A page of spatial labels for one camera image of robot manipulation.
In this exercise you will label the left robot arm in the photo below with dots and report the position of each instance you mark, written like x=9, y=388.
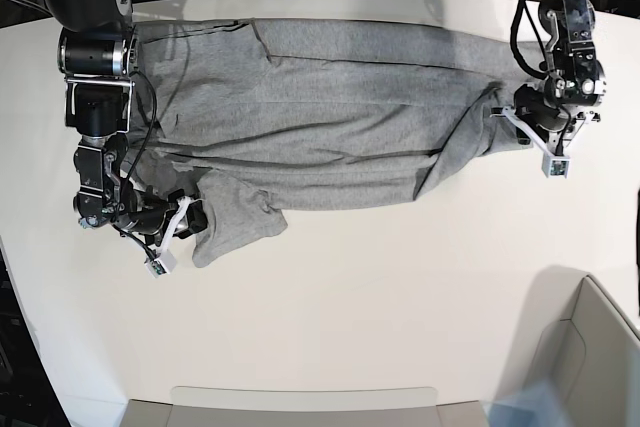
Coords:
x=572, y=80

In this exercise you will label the grey T-shirt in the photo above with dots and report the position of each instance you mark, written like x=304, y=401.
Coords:
x=259, y=117

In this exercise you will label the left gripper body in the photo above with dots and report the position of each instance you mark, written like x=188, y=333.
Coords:
x=555, y=115

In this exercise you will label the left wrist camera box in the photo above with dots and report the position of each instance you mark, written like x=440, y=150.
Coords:
x=555, y=166

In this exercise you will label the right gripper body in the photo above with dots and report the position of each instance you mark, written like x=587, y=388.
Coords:
x=145, y=219

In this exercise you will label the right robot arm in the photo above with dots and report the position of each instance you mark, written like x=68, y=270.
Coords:
x=97, y=55

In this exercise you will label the blue translucent bag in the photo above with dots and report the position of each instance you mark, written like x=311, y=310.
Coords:
x=538, y=405

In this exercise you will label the grey cardboard box right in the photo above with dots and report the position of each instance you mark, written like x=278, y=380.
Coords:
x=593, y=376

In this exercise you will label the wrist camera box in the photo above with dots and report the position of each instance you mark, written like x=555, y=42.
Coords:
x=555, y=166
x=162, y=264

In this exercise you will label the grey bin front edge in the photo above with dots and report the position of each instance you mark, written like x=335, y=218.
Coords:
x=198, y=406

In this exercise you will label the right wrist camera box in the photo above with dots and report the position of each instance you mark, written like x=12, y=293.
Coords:
x=162, y=264

